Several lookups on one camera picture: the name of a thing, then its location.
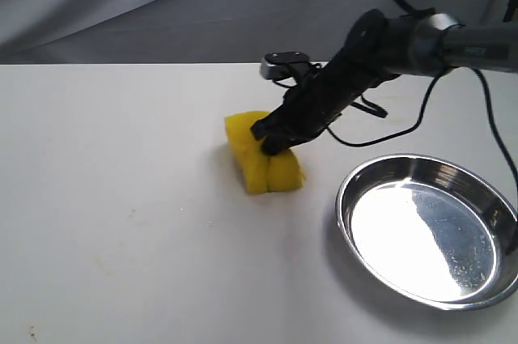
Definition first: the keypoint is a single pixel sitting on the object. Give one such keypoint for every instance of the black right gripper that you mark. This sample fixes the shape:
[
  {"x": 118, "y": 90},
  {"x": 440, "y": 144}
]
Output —
[{"x": 303, "y": 116}]

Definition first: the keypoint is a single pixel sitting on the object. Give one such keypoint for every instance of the yellow sponge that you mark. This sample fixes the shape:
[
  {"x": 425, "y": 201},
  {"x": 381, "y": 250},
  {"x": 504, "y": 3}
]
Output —
[{"x": 261, "y": 173}]

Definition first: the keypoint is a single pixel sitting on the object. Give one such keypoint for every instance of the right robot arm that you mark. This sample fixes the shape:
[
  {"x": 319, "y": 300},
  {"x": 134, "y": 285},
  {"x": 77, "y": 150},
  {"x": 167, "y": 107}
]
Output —
[{"x": 432, "y": 45}]

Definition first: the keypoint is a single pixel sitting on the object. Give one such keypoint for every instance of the stainless steel round tray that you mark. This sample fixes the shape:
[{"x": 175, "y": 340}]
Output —
[{"x": 430, "y": 230}]

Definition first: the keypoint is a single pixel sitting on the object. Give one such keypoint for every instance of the grey fabric backdrop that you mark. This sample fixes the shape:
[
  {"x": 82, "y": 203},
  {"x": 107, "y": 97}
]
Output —
[{"x": 184, "y": 31}]

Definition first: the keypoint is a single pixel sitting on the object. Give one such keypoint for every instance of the black stand pole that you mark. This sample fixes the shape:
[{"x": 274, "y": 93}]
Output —
[{"x": 510, "y": 13}]

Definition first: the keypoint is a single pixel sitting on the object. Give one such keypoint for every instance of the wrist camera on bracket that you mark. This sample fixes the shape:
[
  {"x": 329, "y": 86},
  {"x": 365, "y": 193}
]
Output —
[{"x": 277, "y": 67}]

